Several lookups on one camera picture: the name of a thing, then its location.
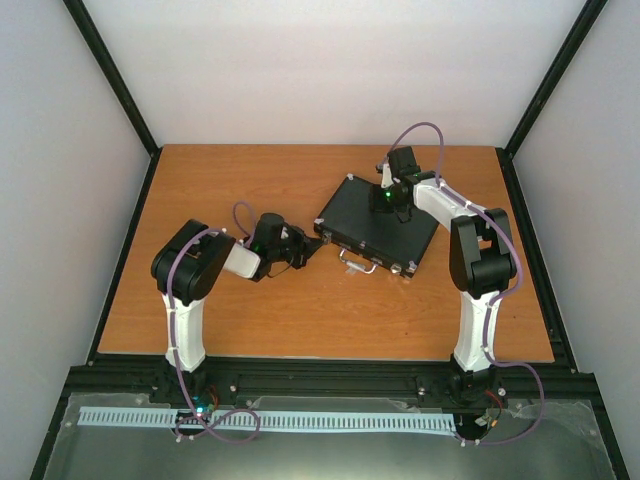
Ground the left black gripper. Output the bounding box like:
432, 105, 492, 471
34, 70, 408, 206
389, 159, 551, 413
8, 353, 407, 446
269, 226, 322, 270

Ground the black poker set case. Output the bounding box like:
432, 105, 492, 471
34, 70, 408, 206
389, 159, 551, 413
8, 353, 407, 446
314, 174, 439, 278

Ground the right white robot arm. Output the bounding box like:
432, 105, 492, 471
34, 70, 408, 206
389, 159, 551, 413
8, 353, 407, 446
369, 147, 521, 373

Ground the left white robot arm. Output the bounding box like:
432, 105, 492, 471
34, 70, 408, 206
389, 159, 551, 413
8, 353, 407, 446
151, 213, 323, 403

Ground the light blue cable duct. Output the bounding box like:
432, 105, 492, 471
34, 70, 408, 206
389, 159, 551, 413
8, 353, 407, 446
77, 406, 456, 436

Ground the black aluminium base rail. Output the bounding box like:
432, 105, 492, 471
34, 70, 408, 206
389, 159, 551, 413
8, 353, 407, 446
62, 354, 604, 412

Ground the right black frame post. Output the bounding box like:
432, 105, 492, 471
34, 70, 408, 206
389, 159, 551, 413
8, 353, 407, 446
503, 0, 609, 156

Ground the black frame post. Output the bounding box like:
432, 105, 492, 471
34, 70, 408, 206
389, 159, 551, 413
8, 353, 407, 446
503, 0, 609, 156
62, 0, 162, 156

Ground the left black frame post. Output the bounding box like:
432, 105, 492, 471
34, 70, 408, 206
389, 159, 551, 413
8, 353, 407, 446
62, 0, 162, 156

